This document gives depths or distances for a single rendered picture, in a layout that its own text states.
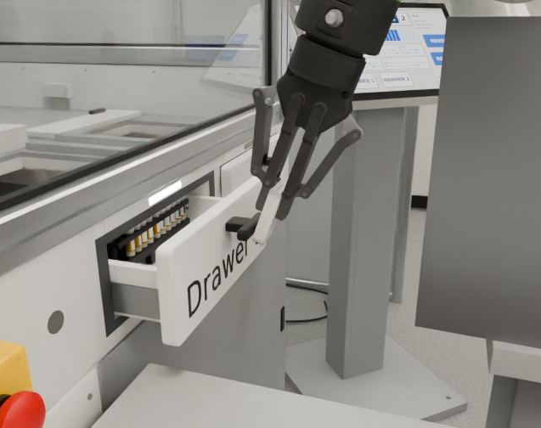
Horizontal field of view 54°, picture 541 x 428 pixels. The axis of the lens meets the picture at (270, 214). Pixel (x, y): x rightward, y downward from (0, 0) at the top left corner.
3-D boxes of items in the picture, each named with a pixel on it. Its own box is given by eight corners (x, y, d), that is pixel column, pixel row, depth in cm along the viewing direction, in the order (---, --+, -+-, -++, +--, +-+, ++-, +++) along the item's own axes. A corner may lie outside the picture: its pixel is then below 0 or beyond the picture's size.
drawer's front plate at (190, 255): (267, 245, 80) (266, 175, 76) (177, 350, 54) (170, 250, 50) (256, 244, 81) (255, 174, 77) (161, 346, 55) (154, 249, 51)
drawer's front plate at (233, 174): (284, 185, 110) (284, 133, 107) (232, 234, 84) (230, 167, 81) (276, 185, 111) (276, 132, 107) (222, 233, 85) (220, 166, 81)
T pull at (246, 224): (267, 222, 67) (267, 211, 66) (245, 243, 60) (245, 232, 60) (239, 218, 68) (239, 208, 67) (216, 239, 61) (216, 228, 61)
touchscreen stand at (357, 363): (466, 410, 165) (517, 74, 131) (342, 454, 148) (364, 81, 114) (374, 331, 208) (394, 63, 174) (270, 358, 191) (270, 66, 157)
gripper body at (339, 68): (286, 29, 51) (256, 117, 55) (367, 61, 50) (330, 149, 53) (306, 28, 58) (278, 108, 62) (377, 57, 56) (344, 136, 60)
